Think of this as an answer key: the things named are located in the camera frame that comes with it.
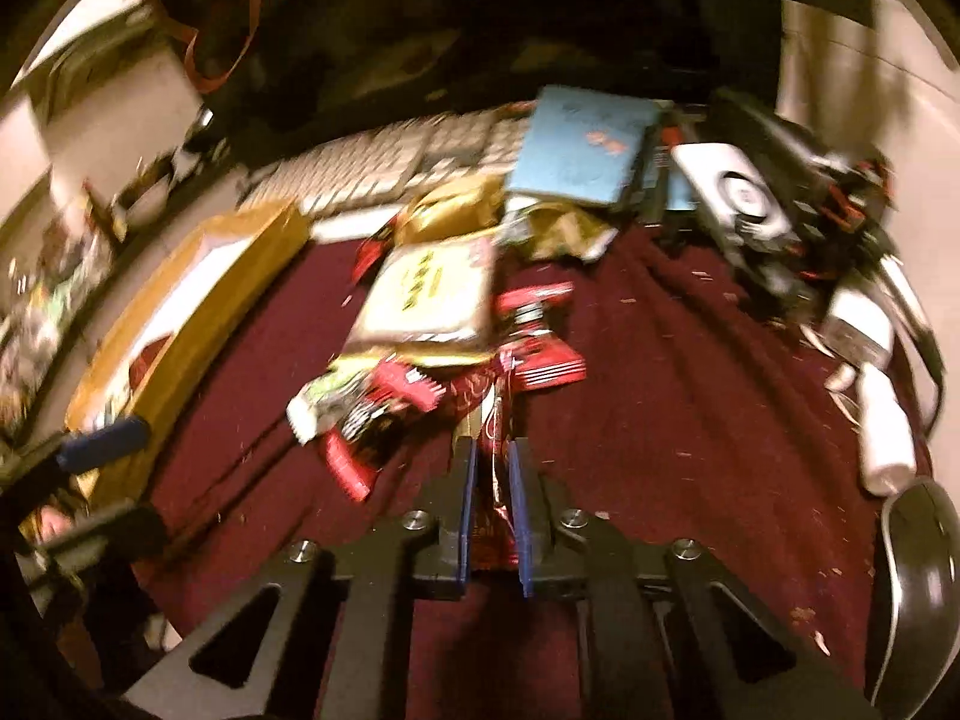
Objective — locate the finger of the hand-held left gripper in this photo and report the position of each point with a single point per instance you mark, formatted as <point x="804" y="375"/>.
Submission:
<point x="105" y="536"/>
<point x="105" y="441"/>

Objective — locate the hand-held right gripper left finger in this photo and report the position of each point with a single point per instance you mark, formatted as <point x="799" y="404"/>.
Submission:
<point x="469" y="517"/>

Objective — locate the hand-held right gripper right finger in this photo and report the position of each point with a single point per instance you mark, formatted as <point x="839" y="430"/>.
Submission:
<point x="523" y="521"/>

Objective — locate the dark red snack packet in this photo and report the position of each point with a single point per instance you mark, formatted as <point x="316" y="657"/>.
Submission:
<point x="493" y="420"/>

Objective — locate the red and black snack packet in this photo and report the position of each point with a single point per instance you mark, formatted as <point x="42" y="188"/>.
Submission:
<point x="375" y="420"/>

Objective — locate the gold-edged cardboard box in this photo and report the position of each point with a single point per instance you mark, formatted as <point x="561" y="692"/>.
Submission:
<point x="187" y="322"/>

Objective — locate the bright red snack packet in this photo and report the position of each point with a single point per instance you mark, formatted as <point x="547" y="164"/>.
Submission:
<point x="544" y="360"/>

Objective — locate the green pea snack packet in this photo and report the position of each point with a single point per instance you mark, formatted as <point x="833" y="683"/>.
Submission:
<point x="322" y="397"/>

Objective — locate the tan pastry packet yellow label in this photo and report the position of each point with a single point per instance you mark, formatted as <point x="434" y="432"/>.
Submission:
<point x="427" y="292"/>

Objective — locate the small red snack packet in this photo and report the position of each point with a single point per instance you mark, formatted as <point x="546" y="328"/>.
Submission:
<point x="371" y="251"/>

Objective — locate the gold snack packet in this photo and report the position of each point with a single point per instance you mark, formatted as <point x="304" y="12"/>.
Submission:
<point x="450" y="210"/>

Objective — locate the white bowl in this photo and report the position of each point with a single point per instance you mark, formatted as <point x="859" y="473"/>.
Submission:
<point x="146" y="199"/>

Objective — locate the white computer keyboard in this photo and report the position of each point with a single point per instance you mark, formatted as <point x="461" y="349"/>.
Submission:
<point x="360" y="165"/>

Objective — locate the white plastic bottle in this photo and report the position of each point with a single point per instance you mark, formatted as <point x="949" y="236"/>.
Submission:
<point x="885" y="435"/>

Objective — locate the blue notebook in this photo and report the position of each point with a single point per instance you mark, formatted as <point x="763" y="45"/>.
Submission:
<point x="577" y="142"/>

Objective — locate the white power adapter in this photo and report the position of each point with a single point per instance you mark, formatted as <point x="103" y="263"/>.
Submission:
<point x="859" y="322"/>

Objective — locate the white device with round dial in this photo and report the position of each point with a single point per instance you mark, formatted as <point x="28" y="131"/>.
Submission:
<point x="731" y="184"/>

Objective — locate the black computer mouse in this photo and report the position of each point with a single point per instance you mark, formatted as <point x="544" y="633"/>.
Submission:
<point x="926" y="592"/>

